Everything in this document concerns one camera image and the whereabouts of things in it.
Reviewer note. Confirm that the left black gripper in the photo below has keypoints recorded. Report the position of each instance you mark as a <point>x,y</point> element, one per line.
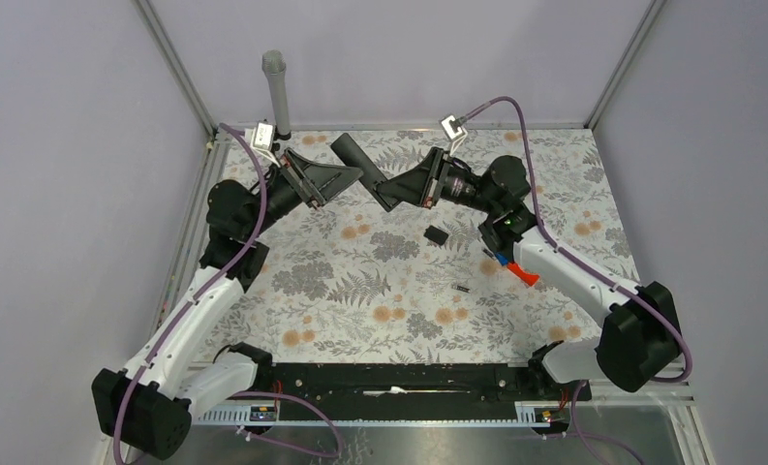
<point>325,179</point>

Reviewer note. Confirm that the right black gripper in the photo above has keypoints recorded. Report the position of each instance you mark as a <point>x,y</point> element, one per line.
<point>424,183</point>

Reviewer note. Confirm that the black remote control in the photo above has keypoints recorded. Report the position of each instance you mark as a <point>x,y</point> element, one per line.
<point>352,155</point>

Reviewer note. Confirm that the black remote battery cover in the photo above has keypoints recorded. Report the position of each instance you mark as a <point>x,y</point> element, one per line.
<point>436,236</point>

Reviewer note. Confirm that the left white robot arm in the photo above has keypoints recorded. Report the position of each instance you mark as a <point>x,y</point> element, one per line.
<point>151,402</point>

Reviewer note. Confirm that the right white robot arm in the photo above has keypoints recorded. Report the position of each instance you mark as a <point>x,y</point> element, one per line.
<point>639,331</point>

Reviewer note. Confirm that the floral patterned mat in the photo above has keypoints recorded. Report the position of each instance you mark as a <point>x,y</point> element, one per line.
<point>353,283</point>

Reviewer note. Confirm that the silver microphone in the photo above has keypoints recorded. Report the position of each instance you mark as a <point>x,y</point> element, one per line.
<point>274,67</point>

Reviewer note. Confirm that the blue and orange toy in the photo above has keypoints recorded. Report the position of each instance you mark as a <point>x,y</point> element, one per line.
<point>518,271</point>

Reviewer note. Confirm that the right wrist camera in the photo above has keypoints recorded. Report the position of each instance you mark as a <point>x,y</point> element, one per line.
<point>454,131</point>

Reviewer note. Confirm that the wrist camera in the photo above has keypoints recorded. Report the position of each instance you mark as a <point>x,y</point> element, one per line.
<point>454,131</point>
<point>262,140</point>

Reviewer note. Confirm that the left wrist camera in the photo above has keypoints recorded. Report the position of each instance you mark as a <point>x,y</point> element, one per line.
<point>262,140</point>

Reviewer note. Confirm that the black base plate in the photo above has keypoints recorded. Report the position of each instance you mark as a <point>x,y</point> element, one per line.
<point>440,388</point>

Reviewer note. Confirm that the white slotted cable duct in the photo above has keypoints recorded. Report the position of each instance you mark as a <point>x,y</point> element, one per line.
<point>268,414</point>

